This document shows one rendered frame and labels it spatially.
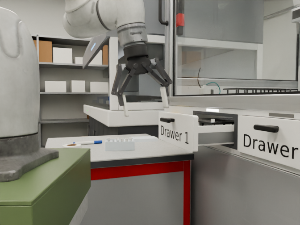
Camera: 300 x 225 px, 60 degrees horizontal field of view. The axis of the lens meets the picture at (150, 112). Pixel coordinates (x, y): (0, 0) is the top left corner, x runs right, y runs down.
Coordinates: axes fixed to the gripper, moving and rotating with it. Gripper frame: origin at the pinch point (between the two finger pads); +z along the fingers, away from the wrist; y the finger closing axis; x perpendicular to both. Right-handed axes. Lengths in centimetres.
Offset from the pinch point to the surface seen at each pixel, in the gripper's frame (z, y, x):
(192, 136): 10.1, 9.2, -10.9
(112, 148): 16.2, -9.2, 27.9
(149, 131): 23, 26, 85
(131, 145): 16.3, -1.5, 26.4
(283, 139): 11.4, 23.1, -30.8
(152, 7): -56, 42, 83
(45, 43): -101, -30, 371
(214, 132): 11.1, 17.7, -9.5
